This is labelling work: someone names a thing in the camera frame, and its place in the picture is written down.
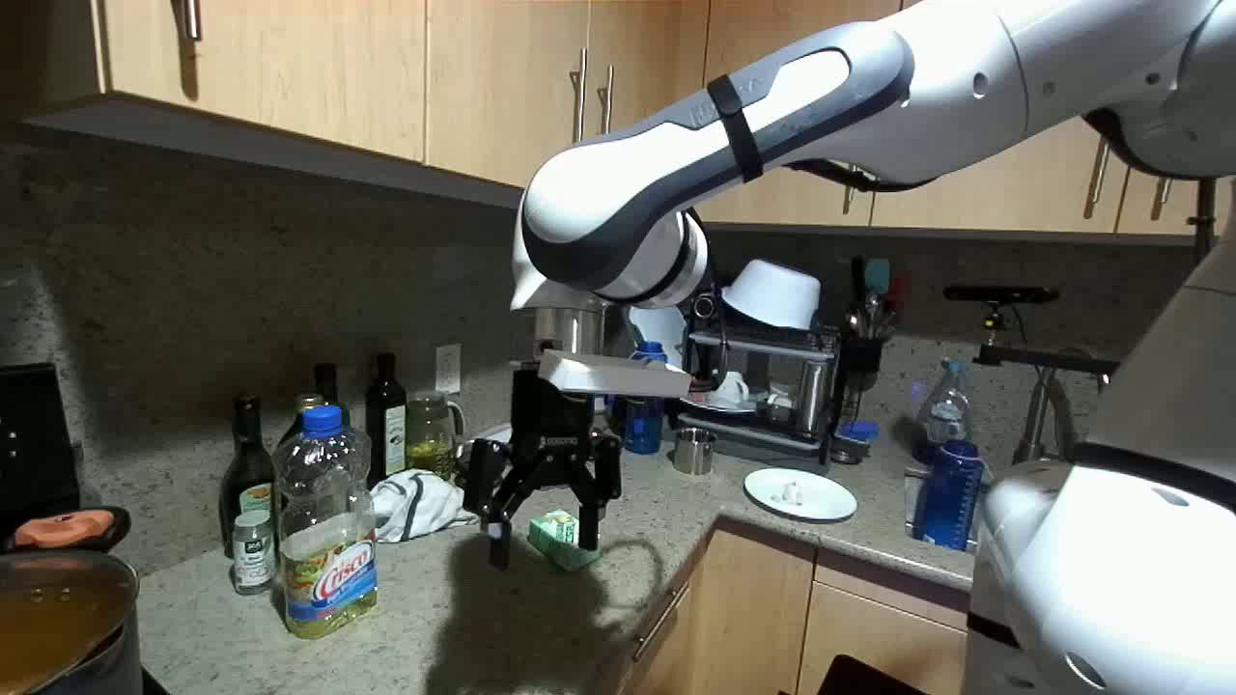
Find blue container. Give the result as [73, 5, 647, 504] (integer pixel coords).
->
[910, 438, 988, 557]

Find blue plastic bottle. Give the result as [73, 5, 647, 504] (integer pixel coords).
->
[621, 336, 671, 461]

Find dark olive oil bottle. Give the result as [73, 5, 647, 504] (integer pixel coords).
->
[365, 350, 415, 490]

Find small spice jar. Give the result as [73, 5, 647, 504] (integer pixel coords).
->
[229, 503, 284, 596]

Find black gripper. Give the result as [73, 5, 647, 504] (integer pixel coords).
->
[481, 364, 629, 570]

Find white bowl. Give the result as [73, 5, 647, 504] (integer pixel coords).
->
[718, 253, 827, 336]

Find black stereo camera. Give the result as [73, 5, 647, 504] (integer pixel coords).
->
[940, 282, 1063, 309]

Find black box appliance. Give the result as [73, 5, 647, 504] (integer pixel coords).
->
[0, 359, 87, 519]

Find metal dish rack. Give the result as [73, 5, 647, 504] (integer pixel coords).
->
[677, 326, 843, 468]

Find glass pitcher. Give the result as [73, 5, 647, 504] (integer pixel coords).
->
[407, 391, 468, 481]

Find clear plastic jar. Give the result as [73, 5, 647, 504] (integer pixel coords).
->
[270, 398, 386, 640]

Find small jar blue lid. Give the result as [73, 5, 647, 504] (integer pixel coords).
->
[827, 418, 886, 471]

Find clear bottle blue cap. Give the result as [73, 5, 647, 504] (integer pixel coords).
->
[915, 356, 977, 448]

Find grey cooking pot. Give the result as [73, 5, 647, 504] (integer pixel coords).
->
[0, 549, 146, 695]

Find white dish cloth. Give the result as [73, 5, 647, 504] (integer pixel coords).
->
[366, 468, 468, 543]

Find orange red pot holder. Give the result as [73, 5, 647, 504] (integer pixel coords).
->
[3, 504, 132, 557]

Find green juice box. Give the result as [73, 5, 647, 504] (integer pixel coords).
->
[525, 504, 604, 579]

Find white wall outlet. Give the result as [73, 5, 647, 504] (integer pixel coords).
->
[428, 341, 468, 398]

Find wooden lower cabinets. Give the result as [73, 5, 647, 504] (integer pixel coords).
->
[613, 512, 977, 695]

